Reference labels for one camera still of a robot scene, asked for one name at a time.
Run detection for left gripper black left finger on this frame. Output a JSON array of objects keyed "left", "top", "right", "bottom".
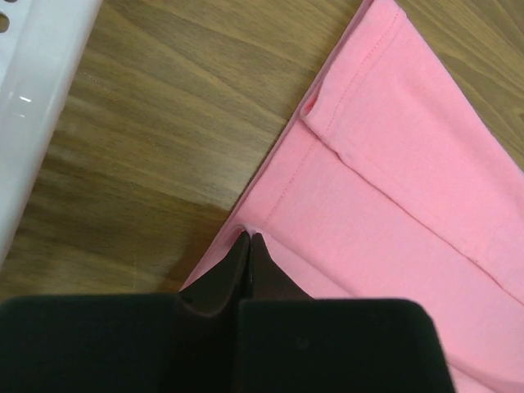
[{"left": 178, "top": 232, "right": 250, "bottom": 317}]

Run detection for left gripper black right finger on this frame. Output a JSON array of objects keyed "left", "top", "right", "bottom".
[{"left": 247, "top": 233, "right": 311, "bottom": 299}]

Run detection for pink t shirt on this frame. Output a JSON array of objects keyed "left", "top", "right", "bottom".
[{"left": 189, "top": 1, "right": 523, "bottom": 392}]

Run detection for white perforated plastic basket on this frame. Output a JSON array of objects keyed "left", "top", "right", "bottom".
[{"left": 1, "top": 1, "right": 101, "bottom": 257}]

